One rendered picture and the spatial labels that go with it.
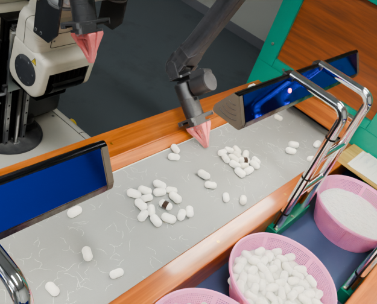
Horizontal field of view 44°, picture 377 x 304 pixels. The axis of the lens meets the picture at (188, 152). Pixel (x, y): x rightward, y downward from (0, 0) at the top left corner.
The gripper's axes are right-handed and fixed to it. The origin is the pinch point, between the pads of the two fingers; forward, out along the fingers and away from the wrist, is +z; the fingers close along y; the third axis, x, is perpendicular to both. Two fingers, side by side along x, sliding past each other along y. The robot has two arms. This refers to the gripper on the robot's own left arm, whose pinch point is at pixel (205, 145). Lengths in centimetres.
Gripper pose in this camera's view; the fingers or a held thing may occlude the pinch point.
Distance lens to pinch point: 142.3
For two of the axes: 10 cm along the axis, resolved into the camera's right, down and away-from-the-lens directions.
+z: 3.5, 9.3, 0.8
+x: -6.8, 2.0, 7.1
